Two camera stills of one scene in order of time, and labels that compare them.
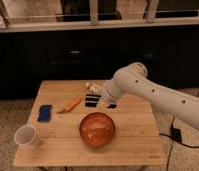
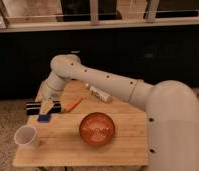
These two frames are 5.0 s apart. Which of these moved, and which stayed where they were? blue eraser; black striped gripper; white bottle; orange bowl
Moved: black striped gripper
Stayed: white bottle; orange bowl; blue eraser
